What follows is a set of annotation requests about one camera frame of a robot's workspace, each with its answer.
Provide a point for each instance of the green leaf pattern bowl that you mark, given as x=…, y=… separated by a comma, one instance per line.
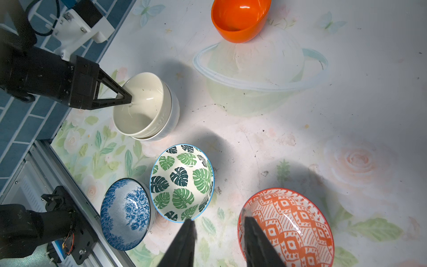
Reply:
x=181, y=183

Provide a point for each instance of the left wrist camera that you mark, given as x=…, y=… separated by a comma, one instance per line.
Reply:
x=79, y=24

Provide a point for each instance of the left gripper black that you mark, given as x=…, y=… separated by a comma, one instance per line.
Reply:
x=26, y=73

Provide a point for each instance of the white bowl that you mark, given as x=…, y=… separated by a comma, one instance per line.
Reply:
x=170, y=123

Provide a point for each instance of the blue floral bowl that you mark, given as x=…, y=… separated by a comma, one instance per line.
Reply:
x=127, y=214

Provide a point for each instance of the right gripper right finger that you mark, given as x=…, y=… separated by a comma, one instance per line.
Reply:
x=257, y=247

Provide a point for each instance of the orange bowl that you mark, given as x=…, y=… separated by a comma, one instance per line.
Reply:
x=239, y=21

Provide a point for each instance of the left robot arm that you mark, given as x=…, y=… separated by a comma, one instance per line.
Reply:
x=27, y=72

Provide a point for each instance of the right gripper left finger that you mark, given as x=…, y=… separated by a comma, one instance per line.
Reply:
x=182, y=249

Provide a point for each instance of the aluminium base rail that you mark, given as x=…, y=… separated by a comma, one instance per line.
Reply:
x=40, y=173

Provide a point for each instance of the cream bowl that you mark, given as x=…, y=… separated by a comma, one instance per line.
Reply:
x=149, y=109

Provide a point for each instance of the red pattern bowl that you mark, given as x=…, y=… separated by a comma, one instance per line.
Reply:
x=294, y=226

